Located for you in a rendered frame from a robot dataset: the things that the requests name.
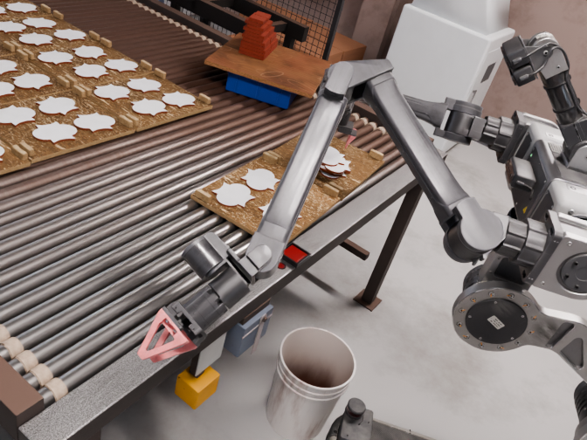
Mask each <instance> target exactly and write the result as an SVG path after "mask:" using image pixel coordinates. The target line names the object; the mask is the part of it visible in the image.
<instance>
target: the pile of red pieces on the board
mask: <svg viewBox="0 0 587 440"><path fill-rule="evenodd" d="M270 18H271V15H270V14H267V13H264V12H261V11H257V12H254V13H253V14H252V15H250V16H249V17H248V18H247V19H246V20H245V23H247V24H246V25H245V26H244V29H243V30H245V31H244V32H243V33H242V37H243V38H242V39H241V42H240V43H241V44H240V47H239V51H238V53H241V54H245V55H247V56H250V57H253V58H257V59H260V60H264V59H265V58H266V57H267V56H268V55H269V54H270V53H271V52H272V51H273V50H274V49H275V48H276V47H277V43H278V39H277V38H276V37H277V35H276V33H277V32H274V27H273V26H271V25H272V24H273V21H272V20H269V19H270Z"/></svg>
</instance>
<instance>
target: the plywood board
mask: <svg viewBox="0 0 587 440"><path fill-rule="evenodd" d="M242 38H243V37H242V33H239V34H237V35H236V36H235V37H233V38H232V39H231V40H229V41H228V42H227V43H226V44H224V45H223V46H222V47H220V48H219V49H218V50H217V51H215V52H214V53H212V54H211V55H210V56H209V57H208V58H207V59H206V60H205V61H204V63H205V64H206V65H210V66H214V67H216V68H219V69H222V70H225V71H227V72H232V73H235V74H237V75H240V76H243V77H246V78H248V79H253V80H256V81H258V82H261V83H264V84H268V85H270V86H275V87H278V88H280V89H283V90H286V91H289V92H291V93H296V94H299V95H301V96H304V97H307V98H309V99H312V97H313V95H314V93H315V91H316V90H317V88H318V86H319V85H320V83H321V81H322V79H323V76H324V73H325V70H326V69H327V68H329V67H330V65H331V63H332V62H329V61H327V60H324V59H321V58H317V57H314V56H311V55H307V54H305V53H302V52H297V51H295V50H292V49H289V48H286V47H284V46H281V45H277V47H276V48H275V49H274V50H273V51H272V52H271V53H270V54H269V55H268V56H267V57H266V58H265V59H264V60H260V59H257V58H253V57H250V56H247V55H245V54H241V53H238V51H239V47H240V44H241V43H240V42H241V39H242Z"/></svg>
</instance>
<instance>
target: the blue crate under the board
mask: <svg viewBox="0 0 587 440"><path fill-rule="evenodd" d="M225 89H226V90H228V91H232V92H235V93H239V94H242V95H244V96H247V97H250V98H253V99H256V100H260V101H263V102H265V103H268V104H271V105H274V106H277V107H281V108H284V109H288V108H289V106H290V105H291V103H292V102H293V100H294V98H295V97H296V95H297V94H296V93H291V92H289V91H286V90H283V89H280V88H278V87H275V86H270V85H268V84H264V83H261V82H258V81H256V80H253V79H248V78H246V77H243V76H240V75H237V74H235V73H232V72H228V78H227V82H226V88H225Z"/></svg>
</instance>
